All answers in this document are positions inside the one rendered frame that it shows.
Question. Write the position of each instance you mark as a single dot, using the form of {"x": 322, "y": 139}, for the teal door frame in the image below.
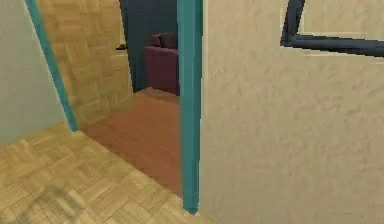
{"x": 190, "y": 106}

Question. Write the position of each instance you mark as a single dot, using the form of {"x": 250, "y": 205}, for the dark purple sofa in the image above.
{"x": 163, "y": 65}

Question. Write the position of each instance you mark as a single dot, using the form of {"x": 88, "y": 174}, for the light wooden room door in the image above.
{"x": 90, "y": 63}

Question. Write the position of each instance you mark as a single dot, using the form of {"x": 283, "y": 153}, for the black framed wall picture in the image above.
{"x": 333, "y": 42}

